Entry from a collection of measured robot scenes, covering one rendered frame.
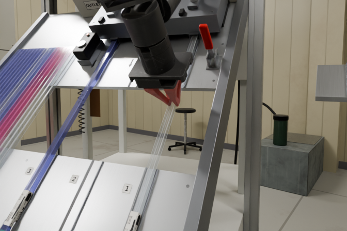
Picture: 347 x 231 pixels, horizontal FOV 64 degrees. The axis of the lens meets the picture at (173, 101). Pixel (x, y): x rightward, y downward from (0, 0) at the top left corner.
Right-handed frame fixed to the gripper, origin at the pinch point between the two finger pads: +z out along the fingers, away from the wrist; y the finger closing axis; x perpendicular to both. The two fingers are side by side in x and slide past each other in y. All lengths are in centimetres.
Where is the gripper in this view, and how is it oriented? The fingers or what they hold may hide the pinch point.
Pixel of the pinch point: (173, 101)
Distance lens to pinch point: 53.5
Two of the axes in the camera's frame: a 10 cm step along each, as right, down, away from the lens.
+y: -9.2, -0.4, 3.8
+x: -2.9, 7.2, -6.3
